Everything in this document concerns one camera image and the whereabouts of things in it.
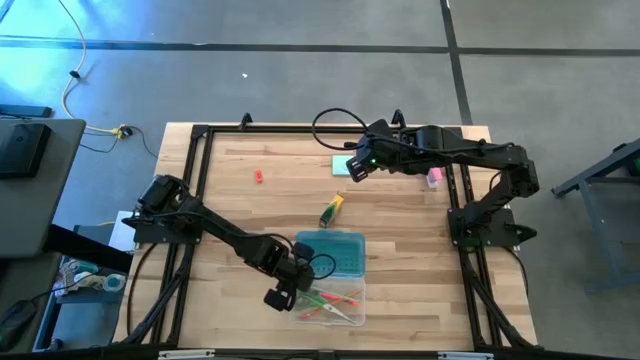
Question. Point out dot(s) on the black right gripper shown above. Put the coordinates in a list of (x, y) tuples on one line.
[(385, 150)]

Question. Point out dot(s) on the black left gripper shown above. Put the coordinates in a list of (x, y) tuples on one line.
[(297, 267)]

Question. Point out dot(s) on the light blue sticky note pad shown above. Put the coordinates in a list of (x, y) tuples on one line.
[(340, 166)]

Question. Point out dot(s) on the yellow green highlighter marker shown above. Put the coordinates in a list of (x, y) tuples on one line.
[(331, 211)]

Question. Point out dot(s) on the green pencil red eraser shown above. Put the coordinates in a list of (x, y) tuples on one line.
[(340, 300)]

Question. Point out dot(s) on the orange pencil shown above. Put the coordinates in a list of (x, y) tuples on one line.
[(350, 296)]

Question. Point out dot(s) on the clear pencil case teal lid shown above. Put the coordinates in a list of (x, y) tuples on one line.
[(345, 250)]

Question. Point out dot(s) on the small red pencil sharpener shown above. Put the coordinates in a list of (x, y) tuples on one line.
[(258, 176)]

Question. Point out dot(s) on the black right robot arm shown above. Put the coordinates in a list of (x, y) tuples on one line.
[(475, 152)]

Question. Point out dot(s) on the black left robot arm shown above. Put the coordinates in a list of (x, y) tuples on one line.
[(225, 235)]

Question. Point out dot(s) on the pink white eraser block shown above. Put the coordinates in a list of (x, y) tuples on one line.
[(434, 175)]

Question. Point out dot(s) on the clear tape roll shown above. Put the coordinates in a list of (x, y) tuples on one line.
[(115, 283)]

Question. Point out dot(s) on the white paper sheet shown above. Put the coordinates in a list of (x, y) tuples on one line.
[(117, 236)]

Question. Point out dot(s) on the black desk support beam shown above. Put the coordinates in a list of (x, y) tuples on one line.
[(85, 247)]

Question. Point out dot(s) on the yellow power plug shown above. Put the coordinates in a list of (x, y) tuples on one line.
[(121, 132)]

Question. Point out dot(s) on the blue grey metal cart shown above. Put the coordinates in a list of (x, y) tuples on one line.
[(595, 210)]

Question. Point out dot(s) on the grey side desk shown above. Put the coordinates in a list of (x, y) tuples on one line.
[(45, 210)]

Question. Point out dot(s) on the black box device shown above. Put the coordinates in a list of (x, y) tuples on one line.
[(22, 150)]

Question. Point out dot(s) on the black flat bar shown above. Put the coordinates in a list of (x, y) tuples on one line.
[(25, 111)]

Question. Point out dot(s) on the black frame clamp bracket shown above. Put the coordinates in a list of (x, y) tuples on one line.
[(245, 121), (398, 117)]

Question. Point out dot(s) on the black aluminium table frame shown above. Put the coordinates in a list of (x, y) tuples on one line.
[(280, 129)]

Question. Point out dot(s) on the white table edge bracket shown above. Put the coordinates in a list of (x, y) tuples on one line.
[(465, 356), (186, 355)]

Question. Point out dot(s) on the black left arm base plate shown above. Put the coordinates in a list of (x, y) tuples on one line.
[(160, 236)]

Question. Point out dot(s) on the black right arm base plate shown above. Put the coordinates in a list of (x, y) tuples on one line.
[(500, 235)]

